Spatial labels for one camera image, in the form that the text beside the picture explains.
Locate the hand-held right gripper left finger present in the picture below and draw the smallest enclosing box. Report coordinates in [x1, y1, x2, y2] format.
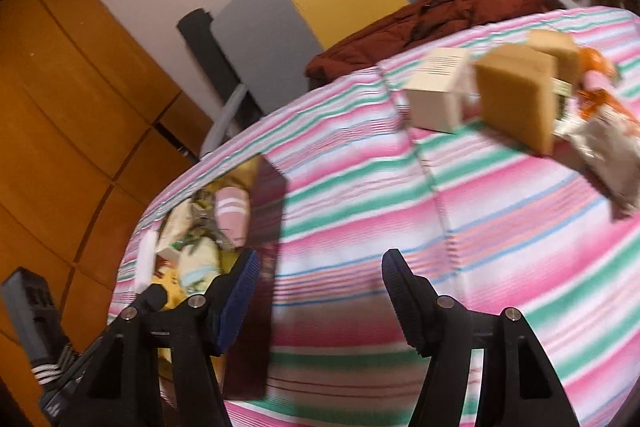
[67, 249, 262, 427]

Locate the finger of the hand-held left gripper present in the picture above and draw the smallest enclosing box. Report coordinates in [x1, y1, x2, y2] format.
[132, 283, 169, 321]

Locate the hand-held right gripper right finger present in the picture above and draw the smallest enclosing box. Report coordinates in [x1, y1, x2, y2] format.
[381, 248, 581, 427]

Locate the yellow ribbed snack packet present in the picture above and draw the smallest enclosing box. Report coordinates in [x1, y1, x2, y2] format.
[150, 267, 191, 308]

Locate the yellow cardboard box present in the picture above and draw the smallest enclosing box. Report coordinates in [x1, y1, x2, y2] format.
[132, 154, 288, 400]

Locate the cream blue sock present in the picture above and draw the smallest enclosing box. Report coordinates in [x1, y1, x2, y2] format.
[177, 237, 223, 295]

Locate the pink sock with white stripes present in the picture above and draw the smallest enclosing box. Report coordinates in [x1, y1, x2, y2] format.
[214, 187, 251, 250]

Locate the cream paper box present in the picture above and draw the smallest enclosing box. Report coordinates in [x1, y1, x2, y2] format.
[402, 48, 476, 134]

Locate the large yellow sponge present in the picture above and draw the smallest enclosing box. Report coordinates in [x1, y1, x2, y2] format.
[527, 29, 583, 85]
[472, 44, 560, 156]

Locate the white orange snack packet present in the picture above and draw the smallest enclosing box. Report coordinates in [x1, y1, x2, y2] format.
[567, 89, 640, 220]

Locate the plain pink sock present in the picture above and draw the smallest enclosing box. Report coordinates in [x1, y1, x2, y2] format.
[582, 72, 618, 96]

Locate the orange tangerine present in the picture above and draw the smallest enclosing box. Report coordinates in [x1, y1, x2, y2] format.
[580, 47, 618, 80]

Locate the pink green striped cloth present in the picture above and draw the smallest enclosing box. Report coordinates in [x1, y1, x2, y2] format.
[107, 7, 640, 427]

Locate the wooden wardrobe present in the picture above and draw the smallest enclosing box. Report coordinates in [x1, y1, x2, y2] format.
[0, 0, 216, 427]

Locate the red-brown jacket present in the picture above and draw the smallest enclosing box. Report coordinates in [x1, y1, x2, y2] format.
[305, 0, 551, 82]

